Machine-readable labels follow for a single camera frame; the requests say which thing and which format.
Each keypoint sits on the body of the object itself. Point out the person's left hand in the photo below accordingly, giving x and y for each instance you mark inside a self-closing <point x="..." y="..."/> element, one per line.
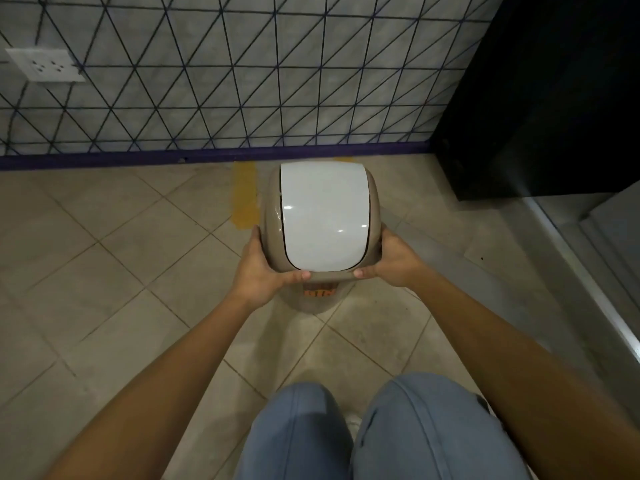
<point x="257" y="277"/>

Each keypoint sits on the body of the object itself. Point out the person's right hand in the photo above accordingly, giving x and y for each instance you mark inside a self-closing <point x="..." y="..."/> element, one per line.
<point x="395" y="264"/>

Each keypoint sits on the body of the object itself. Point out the person's right thumb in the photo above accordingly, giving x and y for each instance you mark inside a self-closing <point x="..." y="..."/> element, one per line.
<point x="366" y="273"/>

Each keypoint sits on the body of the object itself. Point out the person's left thumb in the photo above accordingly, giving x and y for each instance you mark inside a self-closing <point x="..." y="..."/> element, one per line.
<point x="291" y="277"/>

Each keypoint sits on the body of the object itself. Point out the beige bin lid white flap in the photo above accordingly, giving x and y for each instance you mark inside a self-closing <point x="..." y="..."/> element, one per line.
<point x="322" y="222"/>

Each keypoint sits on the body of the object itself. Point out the person's left forearm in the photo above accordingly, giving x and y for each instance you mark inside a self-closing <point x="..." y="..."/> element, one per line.
<point x="150" y="394"/>

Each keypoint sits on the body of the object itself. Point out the person's right forearm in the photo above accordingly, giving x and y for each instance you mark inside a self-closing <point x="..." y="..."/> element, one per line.
<point x="520" y="379"/>

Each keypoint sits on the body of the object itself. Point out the beige trash bin body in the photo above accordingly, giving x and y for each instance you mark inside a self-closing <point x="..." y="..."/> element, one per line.
<point x="320" y="297"/>

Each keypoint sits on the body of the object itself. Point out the person's white shoe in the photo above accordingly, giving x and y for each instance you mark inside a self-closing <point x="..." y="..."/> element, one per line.
<point x="353" y="424"/>

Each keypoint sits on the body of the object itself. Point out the person's blue jeans legs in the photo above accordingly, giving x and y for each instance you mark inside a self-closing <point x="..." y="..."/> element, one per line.
<point x="380" y="429"/>

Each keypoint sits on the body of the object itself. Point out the metal door track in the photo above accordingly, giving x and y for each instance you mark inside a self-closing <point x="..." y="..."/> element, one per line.
<point x="585" y="289"/>

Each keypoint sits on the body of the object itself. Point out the black cabinet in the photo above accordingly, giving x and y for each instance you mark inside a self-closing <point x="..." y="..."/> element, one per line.
<point x="545" y="94"/>

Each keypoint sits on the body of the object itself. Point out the white wall socket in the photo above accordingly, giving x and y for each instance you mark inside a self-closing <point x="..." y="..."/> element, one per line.
<point x="46" y="65"/>

